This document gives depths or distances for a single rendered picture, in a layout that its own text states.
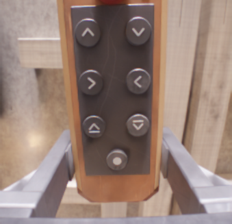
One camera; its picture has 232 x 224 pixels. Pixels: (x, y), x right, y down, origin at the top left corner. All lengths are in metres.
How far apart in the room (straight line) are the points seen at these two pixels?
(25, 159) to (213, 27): 0.93
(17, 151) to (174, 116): 0.73
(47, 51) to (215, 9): 0.53
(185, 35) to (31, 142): 0.77
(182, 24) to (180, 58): 0.09
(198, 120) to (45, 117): 0.62
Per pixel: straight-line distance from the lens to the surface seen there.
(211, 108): 0.61
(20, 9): 0.82
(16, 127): 0.89
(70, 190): 0.84
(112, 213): 0.76
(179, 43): 0.54
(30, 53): 0.68
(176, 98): 0.55
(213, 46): 0.58
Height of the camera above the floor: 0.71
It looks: 74 degrees down
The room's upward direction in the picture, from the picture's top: 180 degrees clockwise
